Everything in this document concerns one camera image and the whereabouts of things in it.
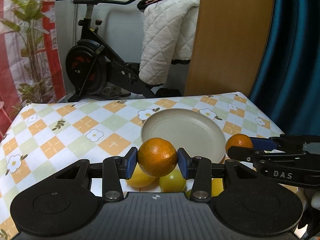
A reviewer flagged beige round plate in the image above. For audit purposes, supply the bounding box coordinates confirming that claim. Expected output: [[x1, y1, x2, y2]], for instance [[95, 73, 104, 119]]
[[141, 108, 226, 163]]

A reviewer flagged white quilted blanket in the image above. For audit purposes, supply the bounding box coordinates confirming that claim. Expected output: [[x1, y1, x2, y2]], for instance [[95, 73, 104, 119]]
[[137, 0, 200, 86]]

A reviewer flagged yellow lemon at right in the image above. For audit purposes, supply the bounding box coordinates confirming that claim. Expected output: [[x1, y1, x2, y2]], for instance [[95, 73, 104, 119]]
[[212, 178, 223, 197]]

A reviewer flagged small bright orange tangerine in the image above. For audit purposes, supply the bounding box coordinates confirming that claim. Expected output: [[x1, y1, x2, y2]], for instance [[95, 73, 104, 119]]
[[225, 134, 253, 153]]

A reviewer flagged green apple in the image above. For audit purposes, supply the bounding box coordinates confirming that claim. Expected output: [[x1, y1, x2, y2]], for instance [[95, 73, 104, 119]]
[[185, 190, 191, 199]]

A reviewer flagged yellow-green round fruit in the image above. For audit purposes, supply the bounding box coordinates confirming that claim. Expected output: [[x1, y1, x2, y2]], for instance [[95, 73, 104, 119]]
[[159, 169, 186, 193]]

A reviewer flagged red printed backdrop curtain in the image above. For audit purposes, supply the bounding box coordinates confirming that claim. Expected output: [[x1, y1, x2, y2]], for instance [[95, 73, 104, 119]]
[[1, 0, 66, 139]]

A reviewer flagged black exercise bike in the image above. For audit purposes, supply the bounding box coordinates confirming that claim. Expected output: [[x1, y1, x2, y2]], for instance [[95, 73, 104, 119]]
[[65, 0, 181, 102]]

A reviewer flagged checkered floral tablecloth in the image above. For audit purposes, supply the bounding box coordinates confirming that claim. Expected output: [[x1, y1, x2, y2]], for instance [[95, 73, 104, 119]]
[[1, 92, 281, 239]]

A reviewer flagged large yellow lemon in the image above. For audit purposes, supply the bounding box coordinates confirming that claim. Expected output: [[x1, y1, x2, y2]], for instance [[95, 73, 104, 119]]
[[126, 164, 156, 189]]

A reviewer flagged brownish speckled orange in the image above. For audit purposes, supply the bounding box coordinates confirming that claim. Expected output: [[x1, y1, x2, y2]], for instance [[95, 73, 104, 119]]
[[137, 138, 177, 178]]

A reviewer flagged wooden board panel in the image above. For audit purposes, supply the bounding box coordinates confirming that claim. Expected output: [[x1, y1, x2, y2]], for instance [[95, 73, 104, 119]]
[[184, 0, 274, 95]]

